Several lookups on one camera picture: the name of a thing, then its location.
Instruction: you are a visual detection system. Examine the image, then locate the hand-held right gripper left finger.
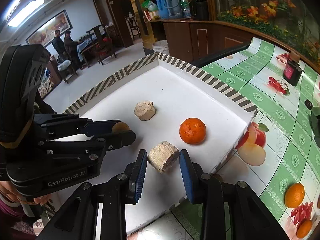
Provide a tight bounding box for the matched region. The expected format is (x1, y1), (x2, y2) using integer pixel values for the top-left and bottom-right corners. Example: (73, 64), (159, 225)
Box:
(37, 149), (148, 240)

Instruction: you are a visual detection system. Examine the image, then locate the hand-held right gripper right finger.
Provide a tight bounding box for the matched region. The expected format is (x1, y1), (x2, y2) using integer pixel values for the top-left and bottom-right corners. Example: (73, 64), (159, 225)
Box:
(179, 149), (288, 240)

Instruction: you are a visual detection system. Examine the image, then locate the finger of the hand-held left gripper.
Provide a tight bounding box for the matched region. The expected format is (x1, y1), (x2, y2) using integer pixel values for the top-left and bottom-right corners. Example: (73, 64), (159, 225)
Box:
(37, 130), (137, 167)
(34, 114), (121, 141)

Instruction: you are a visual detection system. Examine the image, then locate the beige crumbly cake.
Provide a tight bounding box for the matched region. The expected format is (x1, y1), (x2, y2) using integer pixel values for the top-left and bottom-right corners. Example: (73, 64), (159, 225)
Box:
(147, 141), (180, 174)
(112, 122), (130, 133)
(134, 100), (156, 121)

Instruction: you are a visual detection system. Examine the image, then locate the small orange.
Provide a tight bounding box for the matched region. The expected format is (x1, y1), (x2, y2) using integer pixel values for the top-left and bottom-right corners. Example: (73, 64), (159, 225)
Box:
(179, 118), (207, 145)
(296, 220), (313, 239)

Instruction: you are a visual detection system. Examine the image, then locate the white tray with striped rim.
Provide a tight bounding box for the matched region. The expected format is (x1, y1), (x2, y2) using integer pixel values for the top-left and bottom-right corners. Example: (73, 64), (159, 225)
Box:
(64, 52), (258, 237)

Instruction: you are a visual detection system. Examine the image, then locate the large orange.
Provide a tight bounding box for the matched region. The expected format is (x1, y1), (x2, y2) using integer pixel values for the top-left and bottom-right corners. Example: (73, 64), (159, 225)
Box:
(284, 183), (305, 208)

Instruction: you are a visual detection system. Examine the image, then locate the person's left hand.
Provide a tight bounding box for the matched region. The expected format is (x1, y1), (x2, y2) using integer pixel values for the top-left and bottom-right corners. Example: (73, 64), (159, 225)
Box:
(0, 180), (52, 207)

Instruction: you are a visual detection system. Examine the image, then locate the ceiling light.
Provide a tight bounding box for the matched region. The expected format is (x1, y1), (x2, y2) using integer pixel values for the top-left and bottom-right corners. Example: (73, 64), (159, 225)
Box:
(7, 0), (44, 27)

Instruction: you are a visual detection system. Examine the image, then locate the table with blue cloth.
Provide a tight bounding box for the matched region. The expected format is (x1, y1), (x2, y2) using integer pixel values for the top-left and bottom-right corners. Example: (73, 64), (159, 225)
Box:
(76, 39), (98, 68)

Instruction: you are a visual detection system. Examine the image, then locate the dark wooden chair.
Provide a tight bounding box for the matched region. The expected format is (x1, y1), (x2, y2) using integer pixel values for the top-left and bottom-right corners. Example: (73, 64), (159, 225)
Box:
(86, 24), (117, 65)
(125, 12), (141, 39)

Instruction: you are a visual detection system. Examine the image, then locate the white plastic bucket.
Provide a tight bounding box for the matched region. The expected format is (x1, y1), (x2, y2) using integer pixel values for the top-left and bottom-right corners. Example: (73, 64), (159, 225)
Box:
(152, 40), (170, 55)

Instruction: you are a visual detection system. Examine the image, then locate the green fruit print tablecloth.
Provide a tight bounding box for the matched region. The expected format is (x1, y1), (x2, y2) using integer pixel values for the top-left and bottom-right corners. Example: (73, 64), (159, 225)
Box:
(135, 37), (320, 240)

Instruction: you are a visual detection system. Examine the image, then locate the brown wooden cabinet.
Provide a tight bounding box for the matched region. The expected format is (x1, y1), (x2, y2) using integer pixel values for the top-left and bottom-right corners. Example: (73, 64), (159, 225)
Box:
(145, 17), (263, 63)

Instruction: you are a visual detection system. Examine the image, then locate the red carton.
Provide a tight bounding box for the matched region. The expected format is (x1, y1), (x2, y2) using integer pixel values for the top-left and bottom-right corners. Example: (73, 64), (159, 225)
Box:
(144, 10), (160, 21)

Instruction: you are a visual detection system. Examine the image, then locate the black bar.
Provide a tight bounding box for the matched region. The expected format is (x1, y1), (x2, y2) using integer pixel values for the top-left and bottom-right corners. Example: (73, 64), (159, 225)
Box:
(192, 42), (253, 68)

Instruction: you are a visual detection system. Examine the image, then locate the green plastic bag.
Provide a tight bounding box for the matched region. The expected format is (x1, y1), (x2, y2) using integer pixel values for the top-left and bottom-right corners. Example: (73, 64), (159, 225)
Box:
(141, 0), (159, 12)

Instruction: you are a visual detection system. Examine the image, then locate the grey blue thermos jug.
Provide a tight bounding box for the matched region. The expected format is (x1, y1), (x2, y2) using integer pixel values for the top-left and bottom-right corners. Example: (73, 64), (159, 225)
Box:
(165, 0), (184, 18)

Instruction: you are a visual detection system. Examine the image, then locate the green plastic bottle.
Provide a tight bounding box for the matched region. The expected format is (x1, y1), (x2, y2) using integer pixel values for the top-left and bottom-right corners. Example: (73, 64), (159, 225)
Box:
(180, 0), (192, 18)

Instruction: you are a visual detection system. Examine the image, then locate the dark red box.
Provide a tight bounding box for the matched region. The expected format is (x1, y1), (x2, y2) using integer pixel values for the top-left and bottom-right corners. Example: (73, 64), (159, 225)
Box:
(283, 52), (306, 87)

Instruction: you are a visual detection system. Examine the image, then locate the black kettle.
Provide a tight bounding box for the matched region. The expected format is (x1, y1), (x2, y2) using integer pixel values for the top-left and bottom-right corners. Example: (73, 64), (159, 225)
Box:
(192, 0), (210, 21)

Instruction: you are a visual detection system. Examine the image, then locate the framed wall painting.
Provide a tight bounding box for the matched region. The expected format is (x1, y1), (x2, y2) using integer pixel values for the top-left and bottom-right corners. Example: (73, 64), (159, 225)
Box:
(25, 9), (73, 47)

